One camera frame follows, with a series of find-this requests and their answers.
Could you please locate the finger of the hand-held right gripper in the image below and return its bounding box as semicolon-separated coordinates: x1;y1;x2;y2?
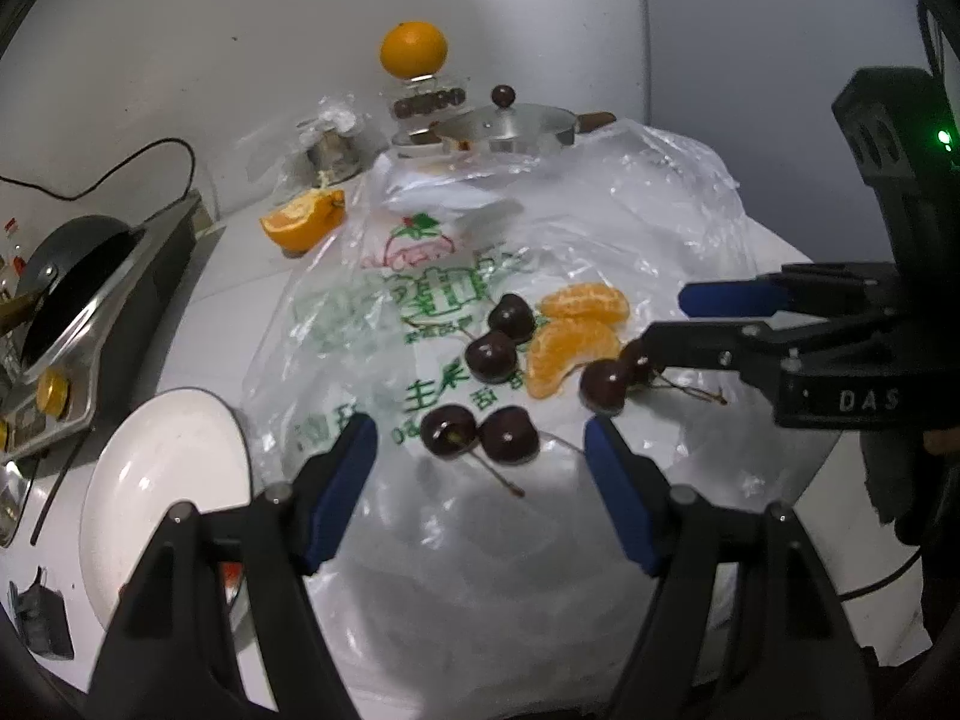
637;311;899;400
677;262;899;320

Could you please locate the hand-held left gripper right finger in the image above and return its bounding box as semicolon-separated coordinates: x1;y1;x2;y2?
583;416;878;720

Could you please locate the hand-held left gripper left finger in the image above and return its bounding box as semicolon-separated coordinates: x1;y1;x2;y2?
86;414;380;720

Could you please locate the dark red cherry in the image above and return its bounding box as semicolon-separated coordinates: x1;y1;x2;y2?
579;358;631;415
465;331;520;385
487;292;537;342
418;403;479;460
478;405;541;466
619;337;662;391

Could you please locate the small peeled orange segment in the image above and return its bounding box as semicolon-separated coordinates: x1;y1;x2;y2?
540;283;631;322

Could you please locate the large peeled orange segment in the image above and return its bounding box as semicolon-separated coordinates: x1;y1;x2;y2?
525;317;623;400

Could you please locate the white plate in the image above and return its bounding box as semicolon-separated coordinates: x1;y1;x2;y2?
79;388;256;646

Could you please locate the printed clear plastic bag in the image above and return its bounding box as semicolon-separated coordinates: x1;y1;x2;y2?
240;120;841;713

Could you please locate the large orange peel piece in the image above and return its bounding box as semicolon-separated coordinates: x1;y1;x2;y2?
259;195;325;253

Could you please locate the black chopstick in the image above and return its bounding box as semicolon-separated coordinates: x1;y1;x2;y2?
30;427;85;547

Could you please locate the pot lid with brown knob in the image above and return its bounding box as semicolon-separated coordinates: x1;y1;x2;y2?
437;85;576;143

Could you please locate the steel induction cooker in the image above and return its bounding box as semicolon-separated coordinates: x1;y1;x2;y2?
0;191;207;460

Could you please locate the black and silver device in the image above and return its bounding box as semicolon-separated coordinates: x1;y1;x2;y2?
7;568;76;661

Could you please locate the domed steel lid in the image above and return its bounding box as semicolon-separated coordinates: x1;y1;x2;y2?
0;457;35;548

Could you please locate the small metal cup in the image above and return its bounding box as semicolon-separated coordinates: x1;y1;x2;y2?
306;131;361;185

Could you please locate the crumpled clear plastic bag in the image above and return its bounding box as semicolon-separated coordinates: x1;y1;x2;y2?
236;94;380;188

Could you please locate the whole orange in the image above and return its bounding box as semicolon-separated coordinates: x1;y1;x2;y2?
379;20;449;80

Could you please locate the thin black cable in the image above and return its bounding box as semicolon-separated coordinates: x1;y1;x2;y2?
915;0;947;83
836;540;927;605

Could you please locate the steel pot with brown handles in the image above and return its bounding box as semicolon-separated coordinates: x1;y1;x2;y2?
409;111;617;160

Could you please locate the black wok with wooden handle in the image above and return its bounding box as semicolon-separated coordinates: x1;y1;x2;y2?
0;215;143;376

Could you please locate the black power cable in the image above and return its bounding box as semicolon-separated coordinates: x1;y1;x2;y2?
0;137;197;203

